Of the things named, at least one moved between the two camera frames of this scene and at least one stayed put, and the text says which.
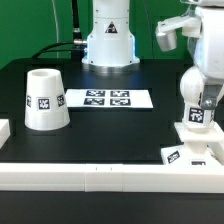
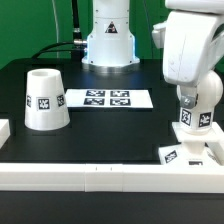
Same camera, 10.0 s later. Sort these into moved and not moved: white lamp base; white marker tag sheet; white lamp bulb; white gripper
Moved: white gripper
Not moved: white lamp bulb; white lamp base; white marker tag sheet
